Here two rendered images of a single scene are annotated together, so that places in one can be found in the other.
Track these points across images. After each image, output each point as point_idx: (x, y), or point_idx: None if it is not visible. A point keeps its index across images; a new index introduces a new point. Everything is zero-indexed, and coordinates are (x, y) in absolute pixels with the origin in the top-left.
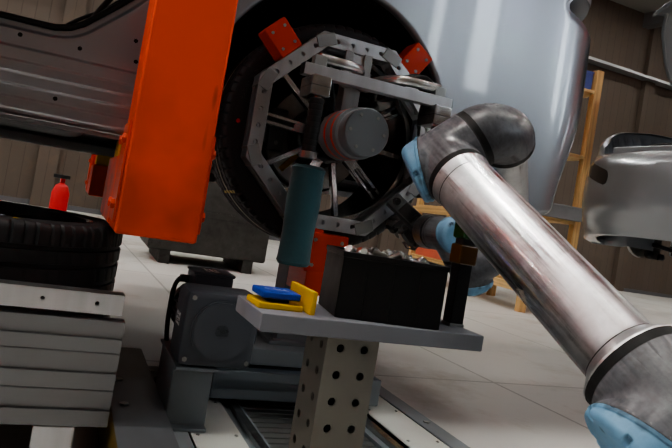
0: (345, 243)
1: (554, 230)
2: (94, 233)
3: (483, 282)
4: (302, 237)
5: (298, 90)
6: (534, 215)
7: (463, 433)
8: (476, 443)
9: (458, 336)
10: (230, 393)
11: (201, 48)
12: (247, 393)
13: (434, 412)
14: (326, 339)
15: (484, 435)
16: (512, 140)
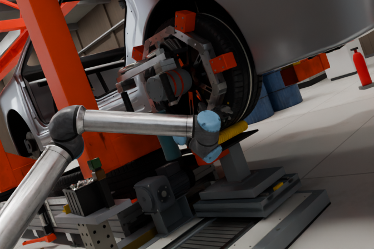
0: None
1: (14, 192)
2: (127, 164)
3: (203, 155)
4: (163, 147)
5: None
6: (19, 184)
7: (350, 230)
8: (340, 241)
9: (89, 218)
10: (202, 214)
11: None
12: (207, 214)
13: (370, 209)
14: None
15: (367, 233)
16: (55, 131)
